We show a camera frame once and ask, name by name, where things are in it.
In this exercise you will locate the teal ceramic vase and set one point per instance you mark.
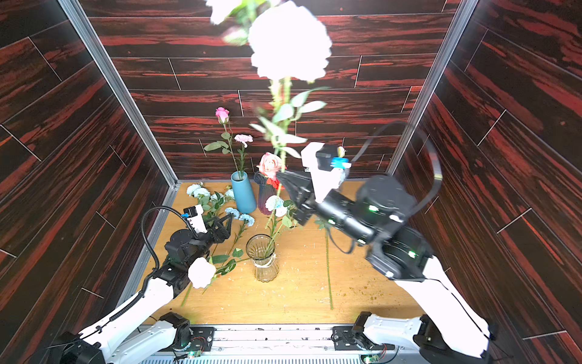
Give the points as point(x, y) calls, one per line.
point(243, 192)

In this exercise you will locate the pink carnation flower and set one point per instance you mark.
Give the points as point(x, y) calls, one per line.
point(245, 140)

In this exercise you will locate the small blue flower sprig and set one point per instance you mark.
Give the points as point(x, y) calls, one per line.
point(212, 204)

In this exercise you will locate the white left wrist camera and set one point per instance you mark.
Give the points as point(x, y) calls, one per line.
point(194, 216)

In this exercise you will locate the pink rose leafy stem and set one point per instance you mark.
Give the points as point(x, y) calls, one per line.
point(270, 165)

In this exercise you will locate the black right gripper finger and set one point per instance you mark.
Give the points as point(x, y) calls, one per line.
point(298, 185)
point(304, 210)

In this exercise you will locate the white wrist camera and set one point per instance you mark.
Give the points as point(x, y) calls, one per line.
point(327, 165)
point(194, 216)

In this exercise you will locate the red rose flower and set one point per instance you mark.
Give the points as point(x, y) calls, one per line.
point(273, 182)

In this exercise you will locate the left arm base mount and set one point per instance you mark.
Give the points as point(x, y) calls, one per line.
point(188, 338)

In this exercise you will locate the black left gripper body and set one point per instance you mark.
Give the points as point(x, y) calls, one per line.
point(201, 244)

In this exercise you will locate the blue pink glass vase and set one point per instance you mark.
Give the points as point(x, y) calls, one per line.
point(266, 190)

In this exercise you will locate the white carnation in vase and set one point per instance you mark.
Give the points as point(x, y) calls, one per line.
point(282, 217)

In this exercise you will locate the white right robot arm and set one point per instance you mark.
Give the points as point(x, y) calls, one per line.
point(449, 331)

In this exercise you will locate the white rose single stem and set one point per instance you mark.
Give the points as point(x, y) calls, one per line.
point(204, 270)

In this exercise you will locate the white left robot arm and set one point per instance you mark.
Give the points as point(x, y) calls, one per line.
point(117, 338)

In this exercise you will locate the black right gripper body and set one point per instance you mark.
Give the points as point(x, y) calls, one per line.
point(305, 198)

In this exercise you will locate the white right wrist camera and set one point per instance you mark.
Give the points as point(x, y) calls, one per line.
point(327, 165)

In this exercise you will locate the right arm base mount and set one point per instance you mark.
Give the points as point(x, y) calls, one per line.
point(352, 337)

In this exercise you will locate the clear ribbed glass vase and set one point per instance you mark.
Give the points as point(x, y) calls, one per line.
point(261, 250)

